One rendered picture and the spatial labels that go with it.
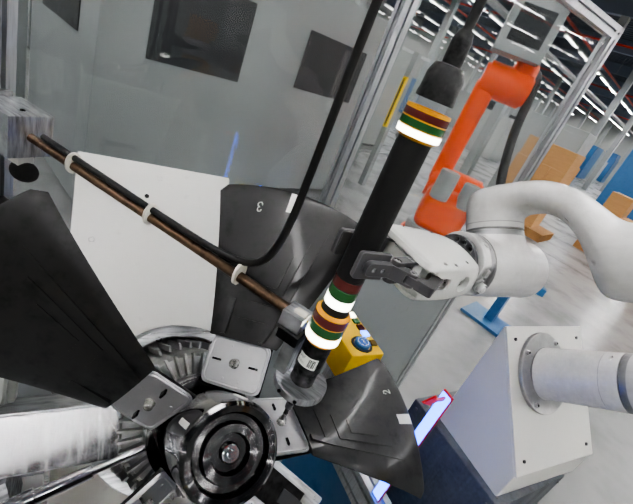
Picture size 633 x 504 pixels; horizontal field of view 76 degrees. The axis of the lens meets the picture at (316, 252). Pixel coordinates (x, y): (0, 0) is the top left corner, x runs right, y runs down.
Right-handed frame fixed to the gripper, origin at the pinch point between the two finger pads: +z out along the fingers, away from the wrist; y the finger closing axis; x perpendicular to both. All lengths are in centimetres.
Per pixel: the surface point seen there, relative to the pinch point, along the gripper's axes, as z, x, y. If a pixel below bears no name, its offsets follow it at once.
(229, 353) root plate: 7.0, -21.8, 7.1
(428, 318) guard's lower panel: -122, -72, 70
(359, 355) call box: -34, -40, 21
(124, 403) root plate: 19.6, -26.5, 4.6
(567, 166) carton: -705, -7, 382
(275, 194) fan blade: 0.9, -3.7, 21.4
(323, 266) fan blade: -4.1, -8.5, 10.0
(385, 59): -42, 20, 70
